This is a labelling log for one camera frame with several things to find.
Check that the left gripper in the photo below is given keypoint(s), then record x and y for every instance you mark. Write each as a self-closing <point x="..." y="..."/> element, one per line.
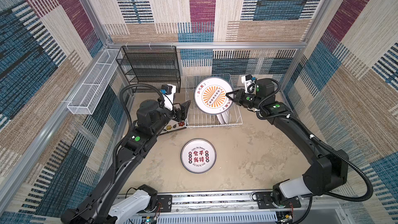
<point x="183" y="113"/>

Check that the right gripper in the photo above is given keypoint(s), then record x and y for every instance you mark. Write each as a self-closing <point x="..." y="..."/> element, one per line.
<point x="241" y="100"/>

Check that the white round plate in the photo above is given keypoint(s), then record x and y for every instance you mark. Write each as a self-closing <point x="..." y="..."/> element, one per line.
<point x="226" y="117"/>
<point x="198" y="156"/>
<point x="221" y="118"/>
<point x="210" y="96"/>

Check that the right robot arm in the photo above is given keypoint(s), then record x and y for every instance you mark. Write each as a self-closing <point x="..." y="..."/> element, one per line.
<point x="327" y="170"/>

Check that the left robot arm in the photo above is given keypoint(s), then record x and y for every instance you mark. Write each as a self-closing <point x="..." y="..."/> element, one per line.
<point x="99" y="206"/>

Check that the white wire dish rack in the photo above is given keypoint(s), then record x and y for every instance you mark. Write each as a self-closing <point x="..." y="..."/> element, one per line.
<point x="196" y="118"/>

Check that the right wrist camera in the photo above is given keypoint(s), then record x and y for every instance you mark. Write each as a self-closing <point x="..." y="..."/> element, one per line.
<point x="248" y="82"/>

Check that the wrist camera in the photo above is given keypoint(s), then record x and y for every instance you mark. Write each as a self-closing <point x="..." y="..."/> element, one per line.
<point x="248" y="82"/>
<point x="168" y="91"/>

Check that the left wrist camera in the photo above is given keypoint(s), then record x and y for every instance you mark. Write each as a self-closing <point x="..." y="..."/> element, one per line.
<point x="168" y="91"/>

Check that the black wire shelf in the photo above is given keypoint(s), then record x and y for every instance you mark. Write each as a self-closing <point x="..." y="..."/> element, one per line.
<point x="154" y="65"/>

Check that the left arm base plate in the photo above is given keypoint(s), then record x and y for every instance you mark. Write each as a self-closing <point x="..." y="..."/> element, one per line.
<point x="160" y="203"/>

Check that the white mesh wall basket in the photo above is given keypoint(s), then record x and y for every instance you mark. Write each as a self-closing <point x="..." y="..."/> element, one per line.
<point x="89" y="93"/>

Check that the aluminium mounting rail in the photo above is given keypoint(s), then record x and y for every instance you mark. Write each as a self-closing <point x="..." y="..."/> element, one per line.
<point x="237" y="207"/>

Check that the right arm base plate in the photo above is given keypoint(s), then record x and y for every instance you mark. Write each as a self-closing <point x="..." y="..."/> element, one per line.
<point x="265" y="200"/>

